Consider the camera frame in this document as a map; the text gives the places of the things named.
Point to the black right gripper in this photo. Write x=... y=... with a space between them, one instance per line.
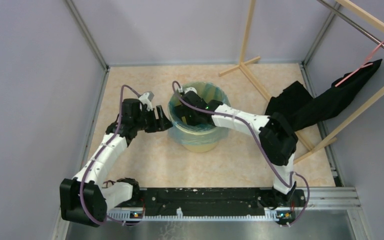
x=180 y=111

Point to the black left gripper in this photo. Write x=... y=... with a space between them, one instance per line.
x=161 y=124

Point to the blue plastic trash bag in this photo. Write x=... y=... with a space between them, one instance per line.
x=212 y=132

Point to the yellow plastic trash bin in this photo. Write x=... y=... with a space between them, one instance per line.
x=198 y=139

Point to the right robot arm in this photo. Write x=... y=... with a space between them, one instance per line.
x=272 y=134

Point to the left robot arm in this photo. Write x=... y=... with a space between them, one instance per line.
x=83 y=199

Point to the wooden clothes rack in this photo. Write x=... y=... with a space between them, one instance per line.
x=243 y=64

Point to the black cloth garment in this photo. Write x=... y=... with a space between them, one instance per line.
x=302 y=110

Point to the pink clothes hanger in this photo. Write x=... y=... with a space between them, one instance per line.
x=366 y=63

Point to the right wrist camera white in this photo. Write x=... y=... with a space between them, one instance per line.
x=182 y=91

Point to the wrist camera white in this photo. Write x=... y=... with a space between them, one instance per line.
x=146 y=99
x=182 y=91

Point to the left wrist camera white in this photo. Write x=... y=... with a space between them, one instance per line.
x=146 y=99

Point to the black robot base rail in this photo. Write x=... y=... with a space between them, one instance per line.
x=213 y=202

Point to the metal frame corner post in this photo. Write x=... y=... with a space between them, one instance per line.
x=326 y=24

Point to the left metal frame post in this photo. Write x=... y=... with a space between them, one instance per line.
x=85 y=32

